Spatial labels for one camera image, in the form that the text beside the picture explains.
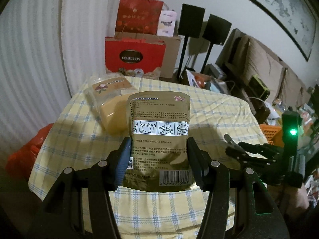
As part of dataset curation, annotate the olive card packet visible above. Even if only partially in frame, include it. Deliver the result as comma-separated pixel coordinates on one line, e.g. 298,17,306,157
122,91,195,193

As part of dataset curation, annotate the person's right hand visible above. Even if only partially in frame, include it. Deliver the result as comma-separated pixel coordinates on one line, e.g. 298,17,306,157
281,184,309,218

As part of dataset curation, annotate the orange plastic basket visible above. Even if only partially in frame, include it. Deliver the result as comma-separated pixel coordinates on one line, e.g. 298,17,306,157
260,124,284,148

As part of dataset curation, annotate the red plastic bag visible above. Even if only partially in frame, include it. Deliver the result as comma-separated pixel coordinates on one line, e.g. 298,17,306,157
5,123,53,180

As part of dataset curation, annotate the middle beige cushion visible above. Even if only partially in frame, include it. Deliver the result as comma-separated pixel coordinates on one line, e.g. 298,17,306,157
279,68,309,109

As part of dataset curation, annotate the yellow checked tablecloth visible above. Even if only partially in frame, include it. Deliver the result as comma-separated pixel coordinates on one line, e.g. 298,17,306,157
29,77,267,238

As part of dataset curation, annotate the green black power station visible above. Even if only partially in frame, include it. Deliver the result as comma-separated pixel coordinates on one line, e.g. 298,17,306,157
248,74,270,101

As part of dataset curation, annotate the large beige cushion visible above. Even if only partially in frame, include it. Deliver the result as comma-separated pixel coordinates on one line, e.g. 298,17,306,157
242,38,283,103

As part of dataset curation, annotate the brown sofa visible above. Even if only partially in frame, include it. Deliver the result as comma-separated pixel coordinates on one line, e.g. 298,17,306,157
216,29,310,123

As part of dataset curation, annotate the tan boxed packet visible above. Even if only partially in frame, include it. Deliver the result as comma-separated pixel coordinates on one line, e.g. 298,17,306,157
87,73,138,135

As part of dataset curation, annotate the right black speaker on stand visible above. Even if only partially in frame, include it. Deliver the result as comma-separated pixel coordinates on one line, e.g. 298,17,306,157
200,14,232,74

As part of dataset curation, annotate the black speaker on stand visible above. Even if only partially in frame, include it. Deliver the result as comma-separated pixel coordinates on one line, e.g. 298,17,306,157
200,14,232,74
176,4,206,80

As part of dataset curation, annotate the brown cardboard box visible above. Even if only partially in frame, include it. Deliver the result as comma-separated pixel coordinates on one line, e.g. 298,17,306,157
115,32,182,79

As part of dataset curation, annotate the framed ink painting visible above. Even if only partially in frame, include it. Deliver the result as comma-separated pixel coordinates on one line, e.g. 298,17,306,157
250,0,317,61

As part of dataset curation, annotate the left black speaker on stand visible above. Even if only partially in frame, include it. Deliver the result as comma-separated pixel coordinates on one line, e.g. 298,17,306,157
176,4,206,80

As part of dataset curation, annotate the red collection gift box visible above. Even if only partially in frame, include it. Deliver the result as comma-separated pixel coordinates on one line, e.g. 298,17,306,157
105,38,166,79

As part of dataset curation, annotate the small pink white box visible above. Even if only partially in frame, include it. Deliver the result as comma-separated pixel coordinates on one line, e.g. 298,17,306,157
156,10,177,37

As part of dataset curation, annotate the white curtain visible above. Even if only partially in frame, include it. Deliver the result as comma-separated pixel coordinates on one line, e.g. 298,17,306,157
1,0,119,166

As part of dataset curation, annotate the red gift box upper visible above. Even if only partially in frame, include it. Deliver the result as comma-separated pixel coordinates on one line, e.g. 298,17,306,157
115,0,164,35

